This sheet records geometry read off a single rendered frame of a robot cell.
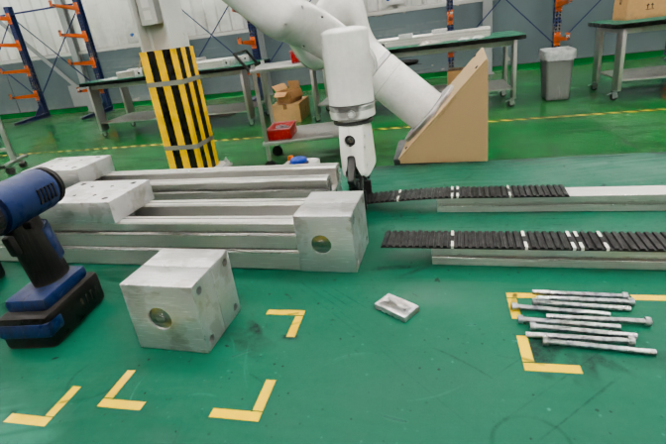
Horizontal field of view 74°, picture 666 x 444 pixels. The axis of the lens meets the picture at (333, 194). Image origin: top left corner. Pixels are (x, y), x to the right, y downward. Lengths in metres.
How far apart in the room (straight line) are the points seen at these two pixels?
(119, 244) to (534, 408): 0.68
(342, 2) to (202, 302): 0.87
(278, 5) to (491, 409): 0.67
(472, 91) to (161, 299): 0.81
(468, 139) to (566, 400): 0.74
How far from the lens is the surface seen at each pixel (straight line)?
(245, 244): 0.72
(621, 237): 0.74
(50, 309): 0.71
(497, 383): 0.51
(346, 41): 0.79
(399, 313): 0.58
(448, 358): 0.53
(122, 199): 0.85
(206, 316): 0.58
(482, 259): 0.69
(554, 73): 5.71
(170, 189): 1.00
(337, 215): 0.65
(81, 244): 0.92
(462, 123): 1.11
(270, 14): 0.82
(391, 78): 1.20
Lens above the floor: 1.14
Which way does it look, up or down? 21 degrees down
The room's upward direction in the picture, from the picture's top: 7 degrees counter-clockwise
